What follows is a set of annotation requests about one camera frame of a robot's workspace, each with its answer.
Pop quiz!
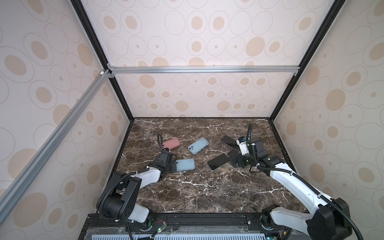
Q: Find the black phone silver edge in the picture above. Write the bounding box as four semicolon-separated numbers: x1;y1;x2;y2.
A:
207;154;230;171

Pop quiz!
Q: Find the light blue phone case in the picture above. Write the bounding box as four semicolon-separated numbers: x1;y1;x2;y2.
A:
188;138;209;155
176;159;196;172

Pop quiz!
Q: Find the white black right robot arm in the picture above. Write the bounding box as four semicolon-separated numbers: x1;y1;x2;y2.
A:
227;137;362;240

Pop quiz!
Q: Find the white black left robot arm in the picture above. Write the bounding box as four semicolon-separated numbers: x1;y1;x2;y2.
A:
97;148;176;226

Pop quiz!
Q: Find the black phone white edge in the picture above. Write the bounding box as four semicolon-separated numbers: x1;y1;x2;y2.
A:
227;149;239;158

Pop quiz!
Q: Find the black phone purple edge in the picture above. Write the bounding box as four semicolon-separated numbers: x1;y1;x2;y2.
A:
221;135;240;151

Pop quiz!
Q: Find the pink phone case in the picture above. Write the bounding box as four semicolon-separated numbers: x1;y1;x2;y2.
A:
163;138;181;150

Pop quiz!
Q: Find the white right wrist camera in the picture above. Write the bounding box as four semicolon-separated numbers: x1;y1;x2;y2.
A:
236;137;249;156

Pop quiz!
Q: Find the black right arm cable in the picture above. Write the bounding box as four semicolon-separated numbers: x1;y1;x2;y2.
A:
245;122;364;240

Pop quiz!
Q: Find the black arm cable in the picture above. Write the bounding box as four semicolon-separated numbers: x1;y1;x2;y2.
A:
97;133;164;220
245;122;364;240

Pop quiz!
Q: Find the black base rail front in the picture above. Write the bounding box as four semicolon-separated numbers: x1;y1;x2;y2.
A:
79;213;303;240

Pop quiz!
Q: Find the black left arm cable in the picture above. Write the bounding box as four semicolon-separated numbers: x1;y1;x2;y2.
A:
97;133;164;220

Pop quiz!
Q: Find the aluminium rail back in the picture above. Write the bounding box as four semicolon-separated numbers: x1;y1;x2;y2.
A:
110;65;300;75

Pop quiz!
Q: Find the aluminium rail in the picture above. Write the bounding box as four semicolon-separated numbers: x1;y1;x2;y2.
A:
1;69;112;225
110;65;300;75

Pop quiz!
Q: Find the aluminium rail left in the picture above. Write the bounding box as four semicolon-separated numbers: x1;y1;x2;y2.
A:
1;69;112;225

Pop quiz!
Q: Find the black corner frame post right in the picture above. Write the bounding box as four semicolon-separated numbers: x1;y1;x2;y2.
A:
270;0;346;122

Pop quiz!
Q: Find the black corner frame post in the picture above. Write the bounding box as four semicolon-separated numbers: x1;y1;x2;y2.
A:
70;0;135;122
270;0;346;122

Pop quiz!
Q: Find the black corner frame post left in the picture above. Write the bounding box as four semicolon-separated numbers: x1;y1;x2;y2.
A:
70;0;135;122

